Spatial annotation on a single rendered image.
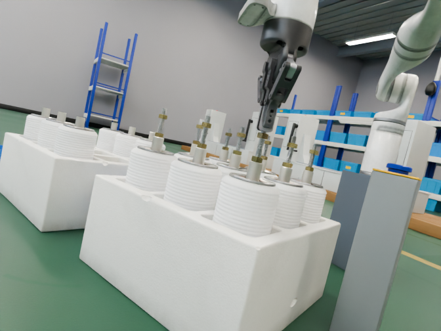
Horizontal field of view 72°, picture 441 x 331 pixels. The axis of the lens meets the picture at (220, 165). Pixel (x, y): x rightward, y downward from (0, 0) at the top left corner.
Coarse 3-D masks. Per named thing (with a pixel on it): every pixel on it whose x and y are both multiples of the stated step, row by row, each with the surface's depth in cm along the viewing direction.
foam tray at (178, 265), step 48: (96, 192) 60; (144, 192) 55; (96, 240) 59; (144, 240) 51; (192, 240) 45; (240, 240) 40; (288, 240) 46; (336, 240) 69; (144, 288) 50; (192, 288) 44; (240, 288) 40; (288, 288) 51
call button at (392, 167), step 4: (388, 164) 53; (392, 164) 52; (396, 164) 52; (388, 168) 54; (392, 168) 52; (396, 168) 52; (400, 168) 52; (404, 168) 51; (408, 168) 51; (396, 172) 52; (400, 172) 52; (404, 172) 52; (408, 172) 52
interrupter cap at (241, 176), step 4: (232, 176) 47; (236, 176) 46; (240, 176) 49; (244, 176) 50; (244, 180) 45; (248, 180) 45; (252, 180) 45; (260, 180) 50; (264, 180) 51; (260, 184) 45; (264, 184) 45; (268, 184) 46; (272, 184) 46
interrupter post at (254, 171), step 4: (252, 164) 48; (256, 164) 47; (260, 164) 47; (248, 168) 48; (252, 168) 47; (256, 168) 47; (260, 168) 48; (248, 172) 48; (252, 172) 47; (256, 172) 47; (260, 172) 48; (248, 176) 48; (252, 176) 47; (256, 176) 48; (256, 180) 48
